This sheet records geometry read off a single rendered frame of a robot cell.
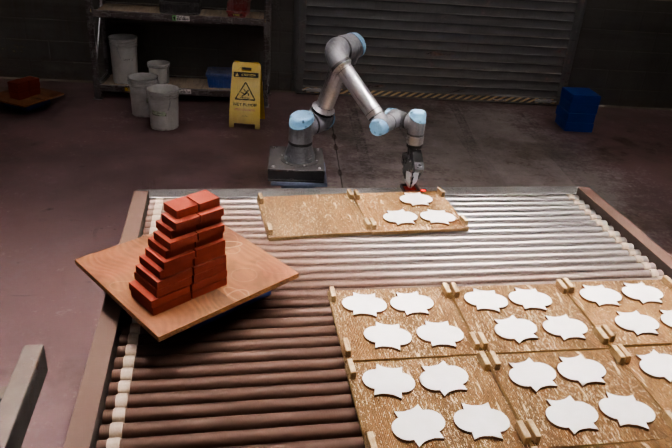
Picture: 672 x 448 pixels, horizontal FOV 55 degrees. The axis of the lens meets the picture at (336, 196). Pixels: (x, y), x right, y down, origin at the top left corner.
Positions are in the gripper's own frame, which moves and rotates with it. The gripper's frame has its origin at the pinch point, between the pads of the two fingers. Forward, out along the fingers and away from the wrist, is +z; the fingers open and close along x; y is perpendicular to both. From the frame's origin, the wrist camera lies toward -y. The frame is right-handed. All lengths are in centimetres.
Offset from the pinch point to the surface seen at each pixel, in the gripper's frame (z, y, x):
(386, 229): 0.1, -39.9, 20.7
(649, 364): -1, -126, -39
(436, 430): -1, -144, 33
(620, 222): -1, -40, -81
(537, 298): -1, -91, -20
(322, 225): 0, -36, 46
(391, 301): -1, -90, 31
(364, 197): 0.0, -11.1, 23.8
